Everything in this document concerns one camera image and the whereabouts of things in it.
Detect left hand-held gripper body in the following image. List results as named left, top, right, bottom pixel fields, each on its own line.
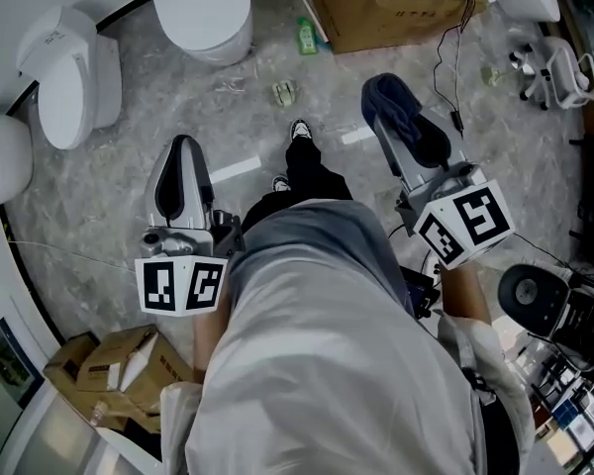
left=134, top=208, right=245, bottom=319

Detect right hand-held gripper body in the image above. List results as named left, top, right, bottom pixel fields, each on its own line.
left=393, top=161, right=517, bottom=271

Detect dark blue cloth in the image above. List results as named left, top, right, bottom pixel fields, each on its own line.
left=361, top=73, right=425, bottom=153

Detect person's left forearm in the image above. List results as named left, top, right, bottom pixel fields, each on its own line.
left=192, top=308, right=230, bottom=386

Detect white rounded toilet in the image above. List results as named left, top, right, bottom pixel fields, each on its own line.
left=0, top=111, right=35, bottom=208

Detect white floor toilet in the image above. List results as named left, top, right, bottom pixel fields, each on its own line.
left=147, top=0, right=254, bottom=67

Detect black device with blue screen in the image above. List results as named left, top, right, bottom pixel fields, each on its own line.
left=400, top=264, right=443, bottom=322

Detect person's black trousers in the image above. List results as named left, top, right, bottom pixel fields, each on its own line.
left=240, top=135, right=354, bottom=233

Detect large cardboard box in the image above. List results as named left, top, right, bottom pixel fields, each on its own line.
left=300, top=0, right=490, bottom=56

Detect cardboard box with white label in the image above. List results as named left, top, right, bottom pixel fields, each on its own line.
left=74, top=324, right=207, bottom=435

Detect green plastic bottle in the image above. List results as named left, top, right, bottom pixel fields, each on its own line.
left=296, top=16, right=319, bottom=56

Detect small cardboard box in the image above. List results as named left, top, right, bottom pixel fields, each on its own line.
left=43, top=332, right=100, bottom=393

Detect person's grey shirt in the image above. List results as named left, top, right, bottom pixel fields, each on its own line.
left=158, top=199, right=537, bottom=475

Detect framed picture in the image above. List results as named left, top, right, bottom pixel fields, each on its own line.
left=0, top=316, right=34, bottom=406

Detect metal storage rack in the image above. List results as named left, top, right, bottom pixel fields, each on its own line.
left=528, top=338, right=594, bottom=467

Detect black cable with adapter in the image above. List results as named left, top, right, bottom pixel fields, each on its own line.
left=432, top=0, right=477, bottom=139

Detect thin white cord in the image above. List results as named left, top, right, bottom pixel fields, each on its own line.
left=3, top=238, right=141, bottom=270

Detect white metal chair frame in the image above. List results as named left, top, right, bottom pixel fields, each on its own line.
left=506, top=36, right=594, bottom=114

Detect white wall toilet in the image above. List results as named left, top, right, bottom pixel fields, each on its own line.
left=16, top=4, right=124, bottom=151

